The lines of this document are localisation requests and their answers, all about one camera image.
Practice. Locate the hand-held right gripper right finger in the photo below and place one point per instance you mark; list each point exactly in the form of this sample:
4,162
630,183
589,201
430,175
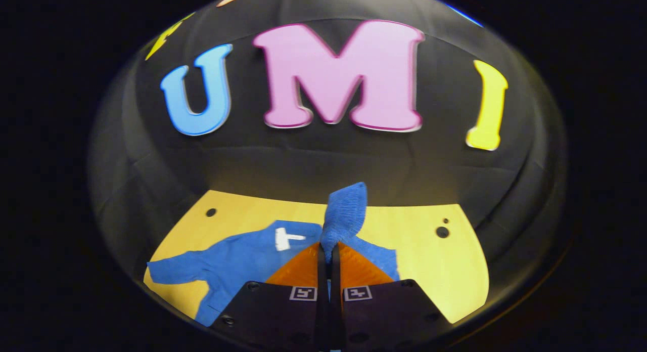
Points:
336,316

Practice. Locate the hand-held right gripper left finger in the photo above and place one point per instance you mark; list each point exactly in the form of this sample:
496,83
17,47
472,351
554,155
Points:
322,316

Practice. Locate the blue button shirt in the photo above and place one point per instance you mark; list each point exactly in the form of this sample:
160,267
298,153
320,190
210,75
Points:
242,261

